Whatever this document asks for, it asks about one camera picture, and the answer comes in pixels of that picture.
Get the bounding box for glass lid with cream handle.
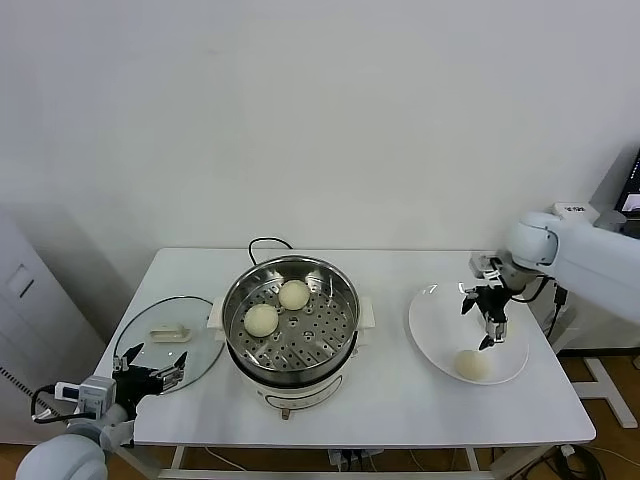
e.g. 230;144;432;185
113;295;226;391

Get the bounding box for white power strip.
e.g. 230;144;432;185
327;448;384;472

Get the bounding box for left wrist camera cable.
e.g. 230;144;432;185
30;382;81;421

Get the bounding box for white round plate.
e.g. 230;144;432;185
408;281;530;386

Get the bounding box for white table frame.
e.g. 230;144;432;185
112;442;564;480

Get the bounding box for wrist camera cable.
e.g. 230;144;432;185
30;382;81;421
509;279;549;304

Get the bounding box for grey round desk object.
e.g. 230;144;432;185
597;209;629;231

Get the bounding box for black hub cable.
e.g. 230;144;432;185
547;302;566;344

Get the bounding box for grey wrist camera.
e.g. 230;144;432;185
78;377;117;414
468;253;506;279

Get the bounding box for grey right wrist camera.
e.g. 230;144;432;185
468;253;506;279

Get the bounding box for stainless steel steamer basket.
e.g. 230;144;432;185
207;255;375;386

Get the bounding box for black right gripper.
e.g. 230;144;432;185
459;284;512;351

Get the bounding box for black floor cable coil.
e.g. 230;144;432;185
542;442;609;480

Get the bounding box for cream electric cooker base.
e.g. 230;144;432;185
215;327;374;421

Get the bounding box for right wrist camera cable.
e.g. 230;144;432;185
509;279;549;304

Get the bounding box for white cabinet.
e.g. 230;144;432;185
0;204;109;446

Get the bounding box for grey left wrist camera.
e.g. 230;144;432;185
78;377;117;414

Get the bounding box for dark laptop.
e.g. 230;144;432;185
615;147;640;216

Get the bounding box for white desk foot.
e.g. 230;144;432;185
569;355;640;431

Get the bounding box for black cooker power cable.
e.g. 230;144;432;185
248;236;295;269

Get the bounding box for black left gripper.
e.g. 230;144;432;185
112;342;190;421

